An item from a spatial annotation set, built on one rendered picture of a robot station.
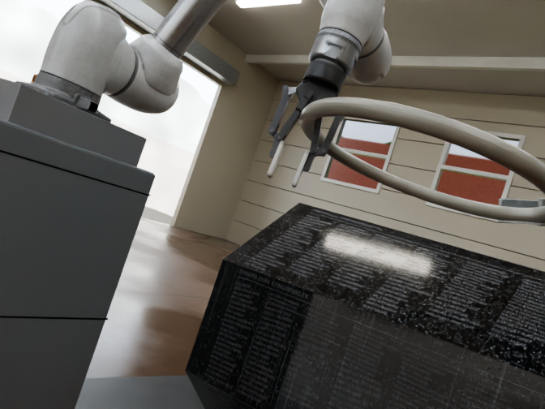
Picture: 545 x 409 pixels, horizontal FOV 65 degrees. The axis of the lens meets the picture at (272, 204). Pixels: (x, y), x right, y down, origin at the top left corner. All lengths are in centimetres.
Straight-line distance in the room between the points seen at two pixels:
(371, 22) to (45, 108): 69
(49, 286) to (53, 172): 26
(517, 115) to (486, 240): 209
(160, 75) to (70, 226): 50
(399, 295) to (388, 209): 708
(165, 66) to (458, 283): 96
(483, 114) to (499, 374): 739
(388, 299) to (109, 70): 90
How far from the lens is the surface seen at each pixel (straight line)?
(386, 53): 100
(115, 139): 113
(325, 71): 83
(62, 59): 120
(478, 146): 63
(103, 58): 121
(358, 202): 843
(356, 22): 86
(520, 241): 753
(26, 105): 104
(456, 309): 106
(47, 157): 104
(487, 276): 115
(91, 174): 109
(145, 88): 131
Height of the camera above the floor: 78
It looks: 2 degrees up
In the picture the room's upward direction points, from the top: 19 degrees clockwise
